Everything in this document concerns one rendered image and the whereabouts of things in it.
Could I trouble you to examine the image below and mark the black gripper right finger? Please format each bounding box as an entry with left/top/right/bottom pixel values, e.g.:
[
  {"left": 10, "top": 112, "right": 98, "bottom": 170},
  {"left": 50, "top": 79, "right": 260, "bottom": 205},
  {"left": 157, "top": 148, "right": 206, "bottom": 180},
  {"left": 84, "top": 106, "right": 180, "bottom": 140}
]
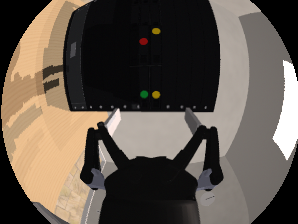
[{"left": 159, "top": 108, "right": 224, "bottom": 191}]

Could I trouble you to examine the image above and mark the black server rack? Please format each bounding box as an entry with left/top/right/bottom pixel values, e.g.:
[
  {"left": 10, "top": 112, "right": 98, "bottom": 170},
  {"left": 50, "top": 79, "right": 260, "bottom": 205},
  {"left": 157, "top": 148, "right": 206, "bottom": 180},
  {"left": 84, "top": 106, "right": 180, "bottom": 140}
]
[{"left": 63, "top": 0, "right": 220, "bottom": 112}]

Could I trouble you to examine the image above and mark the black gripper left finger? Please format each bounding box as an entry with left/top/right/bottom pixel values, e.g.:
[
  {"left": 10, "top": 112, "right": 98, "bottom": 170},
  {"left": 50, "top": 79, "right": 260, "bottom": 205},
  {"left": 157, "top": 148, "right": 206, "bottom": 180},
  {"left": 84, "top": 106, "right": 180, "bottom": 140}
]
[{"left": 80, "top": 108, "right": 142, "bottom": 190}]

